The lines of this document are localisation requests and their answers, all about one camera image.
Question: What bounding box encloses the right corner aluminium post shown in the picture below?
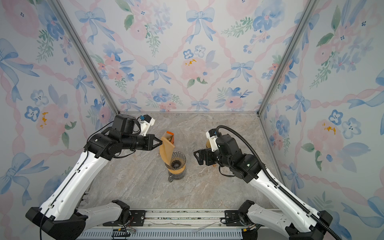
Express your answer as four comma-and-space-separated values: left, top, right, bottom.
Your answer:
257, 0, 318, 118

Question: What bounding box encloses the grey glass carafe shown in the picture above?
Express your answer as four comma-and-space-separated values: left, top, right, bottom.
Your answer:
168, 172, 185, 183

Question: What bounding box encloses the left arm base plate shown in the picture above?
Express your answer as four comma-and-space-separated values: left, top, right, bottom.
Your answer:
102, 210, 147, 227

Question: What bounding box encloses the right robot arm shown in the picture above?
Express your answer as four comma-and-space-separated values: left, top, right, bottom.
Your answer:
194, 134, 333, 240

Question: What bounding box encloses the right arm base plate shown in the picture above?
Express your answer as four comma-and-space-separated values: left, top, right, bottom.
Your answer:
224, 209, 267, 227

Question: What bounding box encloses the left corner aluminium post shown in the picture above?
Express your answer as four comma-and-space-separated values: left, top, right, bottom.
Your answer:
48, 0, 120, 115

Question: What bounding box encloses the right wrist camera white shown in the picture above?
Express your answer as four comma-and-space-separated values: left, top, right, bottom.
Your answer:
206, 129, 219, 152

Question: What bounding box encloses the corner aluminium post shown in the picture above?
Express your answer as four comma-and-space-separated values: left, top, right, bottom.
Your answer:
48, 0, 120, 115
257, 0, 318, 118

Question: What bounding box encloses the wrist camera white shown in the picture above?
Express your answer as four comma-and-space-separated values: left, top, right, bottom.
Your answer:
206, 129, 219, 152
139, 115, 156, 137

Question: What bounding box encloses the grey glass dripper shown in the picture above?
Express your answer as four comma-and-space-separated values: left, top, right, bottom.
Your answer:
168, 151, 187, 171

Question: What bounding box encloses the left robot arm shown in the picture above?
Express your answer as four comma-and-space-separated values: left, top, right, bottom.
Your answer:
26, 114, 162, 240

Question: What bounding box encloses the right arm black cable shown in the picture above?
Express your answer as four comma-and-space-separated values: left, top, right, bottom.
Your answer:
215, 125, 343, 240

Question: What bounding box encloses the coffee filter pack orange clip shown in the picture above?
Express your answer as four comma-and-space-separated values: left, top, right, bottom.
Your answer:
163, 131, 175, 144

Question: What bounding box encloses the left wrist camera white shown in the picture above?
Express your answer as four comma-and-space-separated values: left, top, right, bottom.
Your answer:
139, 115, 156, 137

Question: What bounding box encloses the aluminium front rail frame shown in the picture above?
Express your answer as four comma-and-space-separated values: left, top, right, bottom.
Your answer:
53, 206, 316, 240

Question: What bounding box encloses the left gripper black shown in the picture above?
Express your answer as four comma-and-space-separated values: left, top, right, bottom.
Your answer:
123, 134, 164, 152

